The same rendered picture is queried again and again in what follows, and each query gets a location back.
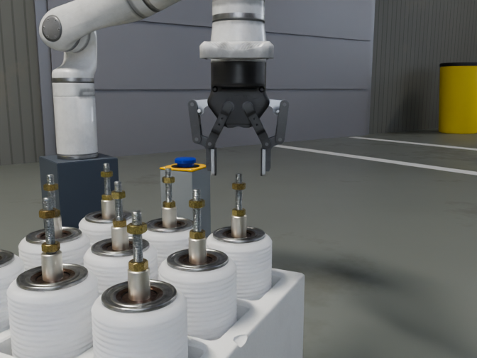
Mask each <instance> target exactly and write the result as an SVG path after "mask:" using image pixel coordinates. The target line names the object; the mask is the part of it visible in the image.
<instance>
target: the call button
mask: <svg viewBox="0 0 477 358"><path fill-rule="evenodd" d="M175 163H176V164H177V166H178V167H192V166H194V163H196V158H193V157H179V158H176V159H175Z"/></svg>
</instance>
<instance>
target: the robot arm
mask: <svg viewBox="0 0 477 358"><path fill-rule="evenodd" d="M179 1H181V0H74V1H71V2H69V3H66V4H63V5H61V6H57V7H55V8H53V9H51V10H49V11H48V12H47V13H46V14H45V15H44V17H43V18H42V20H41V22H40V26H39V34H40V38H41V40H42V41H43V42H44V44H46V45H47V46H48V47H50V48H52V49H54V50H58V51H62V52H64V60H63V62H62V64H61V66H60V67H57V68H55V69H54V70H53V71H52V82H53V104H54V115H55V136H56V148H57V158H58V159H63V160H81V159H90V158H96V157H98V145H97V117H96V103H95V90H94V75H95V73H96V71H97V30H99V29H101V28H106V27H111V26H118V25H123V24H127V23H133V22H136V21H140V20H142V19H144V18H147V17H149V16H152V15H153V14H155V13H157V12H159V11H162V10H163V9H166V8H167V7H169V6H172V5H173V4H176V3H177V2H179ZM212 22H213V24H212V35H211V41H204V42H203V43H202V44H201V45H200V46H199V58H200V59H206V60H208V59H211V93H210V96H209V97H208V99H202V100H196V99H193V100H190V101H189V102H188V109H189V116H190V126H191V132H192V141H193V142H194V143H197V144H199V145H202V146H203V147H205V148H206V168H207V171H211V175H216V174H217V151H216V141H217V139H218V138H219V135H220V133H221V131H222V129H223V128H224V126H225V127H227V128H234V127H237V126H240V127H243V128H250V127H253V128H254V130H255V132H256V134H257V135H258V138H259V139H260V141H261V143H262V148H261V176H265V172H266V171H270V154H271V148H272V147H274V146H276V145H278V144H282V143H283V142H284V140H285V130H286V124H287V114H288V108H289V102H288V101H287V100H284V99H283V100H274V99H269V98H268V96H267V93H266V60H268V59H273V58H274V45H273V44H272V43H271V42H270V41H266V34H265V0H212ZM207 106H209V108H210V109H211V110H212V112H213V113H214V115H215V116H216V117H217V120H216V122H215V124H214V126H213V128H212V131H211V133H210V135H209V137H207V136H203V135H202V124H201V118H200V115H203V113H204V110H205V108H206V107H207ZM268 106H270V107H272V108H273V113H274V115H277V116H278V120H277V126H276V132H275V136H271V137H270V138H269V137H268V135H267V133H266V131H265V129H264V127H263V125H262V123H261V121H260V117H261V116H262V115H263V113H264V112H265V110H266V109H267V108H268Z"/></svg>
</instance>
